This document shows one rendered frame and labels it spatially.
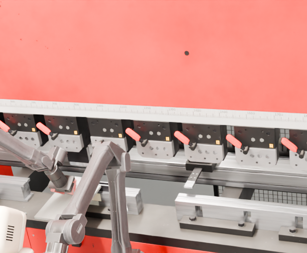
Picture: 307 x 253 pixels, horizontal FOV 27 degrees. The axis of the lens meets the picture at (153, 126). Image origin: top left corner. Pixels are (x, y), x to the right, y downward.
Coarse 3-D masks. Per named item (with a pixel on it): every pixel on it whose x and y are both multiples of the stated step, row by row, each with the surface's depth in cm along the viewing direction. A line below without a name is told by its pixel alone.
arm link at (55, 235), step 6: (54, 222) 201; (60, 222) 200; (54, 228) 200; (60, 228) 198; (48, 234) 198; (54, 234) 197; (60, 234) 196; (48, 240) 197; (54, 240) 196; (60, 240) 196
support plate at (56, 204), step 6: (96, 192) 265; (54, 198) 264; (60, 198) 264; (66, 198) 263; (48, 204) 261; (54, 204) 260; (60, 204) 260; (66, 204) 259; (42, 210) 257; (48, 210) 257; (54, 210) 256; (60, 210) 256; (36, 216) 254; (42, 216) 253; (48, 216) 253; (54, 216) 252
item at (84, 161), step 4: (88, 148) 265; (68, 152) 267; (72, 152) 267; (76, 152) 266; (80, 152) 265; (84, 152) 264; (88, 152) 265; (68, 156) 268; (72, 156) 268; (76, 156) 267; (80, 156) 266; (84, 156) 265; (88, 156) 265; (68, 160) 270; (72, 160) 269; (76, 160) 268; (80, 160) 267; (84, 160) 266; (88, 160) 266; (72, 164) 271; (76, 164) 270; (80, 164) 269; (84, 164) 269
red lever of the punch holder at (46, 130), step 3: (39, 123) 258; (39, 126) 257; (42, 126) 257; (45, 126) 258; (42, 129) 257; (45, 129) 257; (48, 129) 258; (45, 132) 257; (48, 132) 257; (51, 135) 257; (54, 135) 258; (57, 135) 259; (51, 138) 257; (54, 138) 257
